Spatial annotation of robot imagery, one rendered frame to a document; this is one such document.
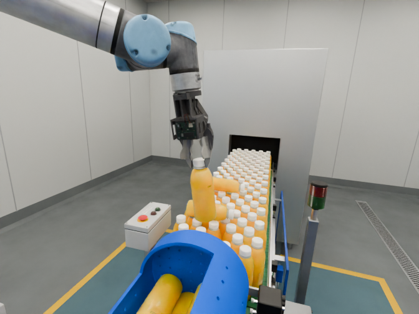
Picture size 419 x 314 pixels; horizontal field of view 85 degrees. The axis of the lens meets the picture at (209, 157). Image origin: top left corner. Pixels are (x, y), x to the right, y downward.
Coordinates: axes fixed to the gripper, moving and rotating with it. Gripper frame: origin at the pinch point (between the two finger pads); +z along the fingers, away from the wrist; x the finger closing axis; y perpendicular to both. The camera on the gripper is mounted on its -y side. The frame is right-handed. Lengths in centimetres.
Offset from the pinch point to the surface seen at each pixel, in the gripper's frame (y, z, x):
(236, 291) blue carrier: 21.8, 22.0, 13.1
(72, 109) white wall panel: -210, -10, -267
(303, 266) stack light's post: -27, 57, 31
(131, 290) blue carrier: 23.5, 24.9, -12.9
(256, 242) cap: -8.4, 32.5, 14.1
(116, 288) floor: -57, 131, -110
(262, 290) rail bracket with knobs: 3.4, 40.8, 16.5
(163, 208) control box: -17.7, 27.1, -26.2
